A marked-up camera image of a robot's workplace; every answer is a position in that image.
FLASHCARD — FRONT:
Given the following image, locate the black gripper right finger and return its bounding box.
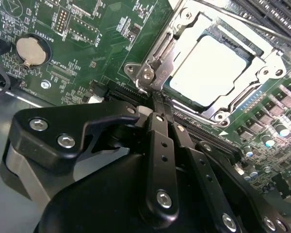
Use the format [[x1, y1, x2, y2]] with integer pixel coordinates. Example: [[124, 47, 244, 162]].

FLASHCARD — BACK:
[[162, 93, 291, 233]]

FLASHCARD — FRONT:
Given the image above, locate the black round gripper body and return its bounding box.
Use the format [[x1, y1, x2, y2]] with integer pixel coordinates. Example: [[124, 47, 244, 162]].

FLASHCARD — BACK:
[[33, 152, 216, 233]]

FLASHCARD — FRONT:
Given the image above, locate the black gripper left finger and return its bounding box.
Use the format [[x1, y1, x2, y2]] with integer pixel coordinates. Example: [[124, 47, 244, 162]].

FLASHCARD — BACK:
[[0, 91, 181, 228]]

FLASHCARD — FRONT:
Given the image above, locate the silver square CPU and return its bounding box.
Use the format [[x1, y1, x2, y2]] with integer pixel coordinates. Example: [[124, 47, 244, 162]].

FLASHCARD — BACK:
[[169, 35, 248, 108]]

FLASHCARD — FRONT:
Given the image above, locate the metal CPU socket cover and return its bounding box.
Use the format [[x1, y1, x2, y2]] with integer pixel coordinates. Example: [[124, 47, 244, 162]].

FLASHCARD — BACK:
[[157, 4, 288, 127]]

